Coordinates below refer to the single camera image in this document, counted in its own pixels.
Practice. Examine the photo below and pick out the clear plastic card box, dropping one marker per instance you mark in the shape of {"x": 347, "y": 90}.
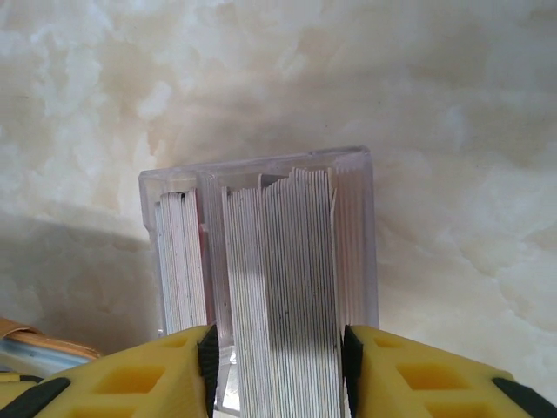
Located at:
{"x": 361, "y": 183}

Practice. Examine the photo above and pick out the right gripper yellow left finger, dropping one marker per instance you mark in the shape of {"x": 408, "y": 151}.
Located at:
{"x": 130, "y": 383}

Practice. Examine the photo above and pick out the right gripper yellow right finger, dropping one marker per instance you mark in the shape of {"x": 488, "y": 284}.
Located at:
{"x": 435, "y": 383}

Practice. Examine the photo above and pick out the orange leather card holder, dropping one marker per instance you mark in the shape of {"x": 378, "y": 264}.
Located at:
{"x": 43, "y": 344}

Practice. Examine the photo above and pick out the thick credit card stack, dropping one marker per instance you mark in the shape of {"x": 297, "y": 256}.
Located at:
{"x": 283, "y": 261}

